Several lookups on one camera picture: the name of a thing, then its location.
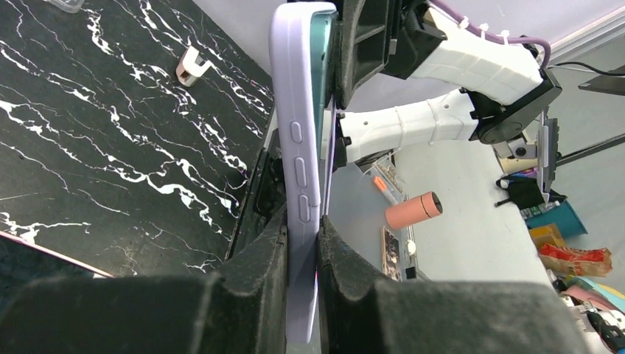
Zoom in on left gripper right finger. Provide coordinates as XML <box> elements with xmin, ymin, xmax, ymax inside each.
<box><xmin>318</xmin><ymin>217</ymin><xmax>590</xmax><ymax>353</ymax></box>

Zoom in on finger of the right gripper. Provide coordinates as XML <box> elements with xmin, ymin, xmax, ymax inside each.
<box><xmin>334</xmin><ymin>0</ymin><xmax>402</xmax><ymax>109</ymax></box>
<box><xmin>226</xmin><ymin>130</ymin><xmax>286</xmax><ymax>259</ymax></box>

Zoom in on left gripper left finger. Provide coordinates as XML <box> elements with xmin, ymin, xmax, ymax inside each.
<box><xmin>1</xmin><ymin>209</ymin><xmax>287</xmax><ymax>353</ymax></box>

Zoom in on dark teal phone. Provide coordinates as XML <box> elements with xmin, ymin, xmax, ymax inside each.
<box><xmin>310</xmin><ymin>11</ymin><xmax>338</xmax><ymax>158</ymax></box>

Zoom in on lilac phone case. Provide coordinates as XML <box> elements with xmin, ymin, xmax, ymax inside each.
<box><xmin>269</xmin><ymin>1</ymin><xmax>338</xmax><ymax>344</ymax></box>

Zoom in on purple phone black screen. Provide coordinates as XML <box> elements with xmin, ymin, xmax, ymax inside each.
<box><xmin>1</xmin><ymin>237</ymin><xmax>95</xmax><ymax>311</ymax></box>

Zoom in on pink phone case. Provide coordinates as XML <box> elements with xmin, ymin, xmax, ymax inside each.
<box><xmin>1</xmin><ymin>232</ymin><xmax>114</xmax><ymax>277</ymax></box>

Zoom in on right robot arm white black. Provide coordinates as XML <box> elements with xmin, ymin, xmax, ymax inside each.
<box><xmin>268</xmin><ymin>1</ymin><xmax>561</xmax><ymax>261</ymax></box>

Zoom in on clear magsafe phone case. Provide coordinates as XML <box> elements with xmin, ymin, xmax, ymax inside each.
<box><xmin>45</xmin><ymin>0</ymin><xmax>84</xmax><ymax>14</ymax></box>

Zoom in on pink cylinder roll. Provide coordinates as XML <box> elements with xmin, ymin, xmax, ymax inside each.
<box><xmin>385</xmin><ymin>192</ymin><xmax>443</xmax><ymax>229</ymax></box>

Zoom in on small white charger plug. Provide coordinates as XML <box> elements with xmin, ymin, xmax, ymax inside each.
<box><xmin>175</xmin><ymin>46</ymin><xmax>214</xmax><ymax>87</ymax></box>

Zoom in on blue bin background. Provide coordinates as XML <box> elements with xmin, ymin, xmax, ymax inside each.
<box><xmin>526</xmin><ymin>200</ymin><xmax>587</xmax><ymax>238</ymax></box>

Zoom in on orange snack bag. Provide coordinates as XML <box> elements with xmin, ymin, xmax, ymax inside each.
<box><xmin>539</xmin><ymin>244</ymin><xmax>612</xmax><ymax>277</ymax></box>

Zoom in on aluminium frame rail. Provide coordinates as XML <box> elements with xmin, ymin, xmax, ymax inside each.
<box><xmin>549</xmin><ymin>6</ymin><xmax>624</xmax><ymax>64</ymax></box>

